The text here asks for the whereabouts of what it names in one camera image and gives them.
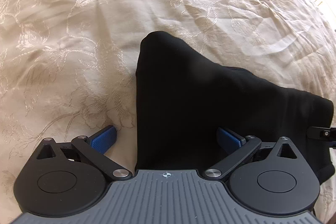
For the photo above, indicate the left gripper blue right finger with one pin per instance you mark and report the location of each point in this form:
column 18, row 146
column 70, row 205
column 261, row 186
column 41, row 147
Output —
column 230, row 139

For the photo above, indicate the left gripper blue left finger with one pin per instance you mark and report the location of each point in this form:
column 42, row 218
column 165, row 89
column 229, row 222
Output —
column 104, row 139

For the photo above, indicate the black pants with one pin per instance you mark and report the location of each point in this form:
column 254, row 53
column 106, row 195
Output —
column 184, row 99

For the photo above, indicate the cream embroidered bedspread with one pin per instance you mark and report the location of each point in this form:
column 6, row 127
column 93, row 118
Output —
column 68, row 66

